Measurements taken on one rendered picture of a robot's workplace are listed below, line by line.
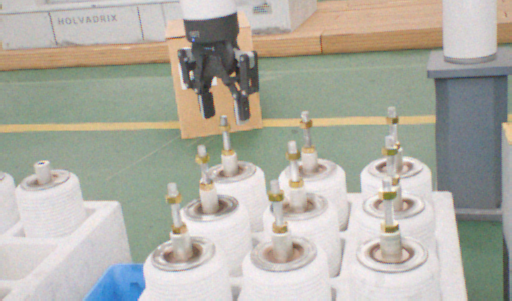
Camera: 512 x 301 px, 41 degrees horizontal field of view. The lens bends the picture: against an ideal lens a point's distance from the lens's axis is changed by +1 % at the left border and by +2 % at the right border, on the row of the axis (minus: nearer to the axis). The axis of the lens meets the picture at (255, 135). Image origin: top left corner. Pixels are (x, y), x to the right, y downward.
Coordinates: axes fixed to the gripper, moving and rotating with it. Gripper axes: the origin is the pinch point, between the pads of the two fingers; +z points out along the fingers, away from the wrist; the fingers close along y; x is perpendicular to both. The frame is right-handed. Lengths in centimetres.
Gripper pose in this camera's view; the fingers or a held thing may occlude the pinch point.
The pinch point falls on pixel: (224, 111)
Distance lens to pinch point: 96.9
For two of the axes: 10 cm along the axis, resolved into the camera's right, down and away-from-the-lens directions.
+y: 7.4, 1.4, -6.6
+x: 6.6, -3.3, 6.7
